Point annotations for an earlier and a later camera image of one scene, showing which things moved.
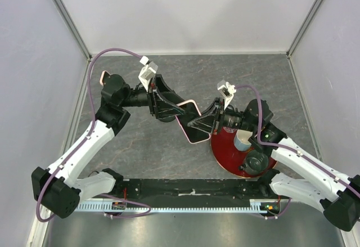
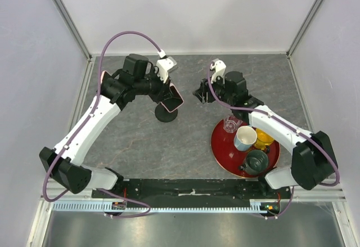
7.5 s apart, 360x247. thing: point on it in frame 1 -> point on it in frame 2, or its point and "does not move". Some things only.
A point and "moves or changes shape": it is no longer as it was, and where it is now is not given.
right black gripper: x=206 y=124 -> x=201 y=93
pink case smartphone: x=104 y=72 does not move
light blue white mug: x=241 y=140 does not move
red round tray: x=224 y=151 does not move
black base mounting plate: x=188 y=191 does not move
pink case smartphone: x=192 y=112 moves or changes shape
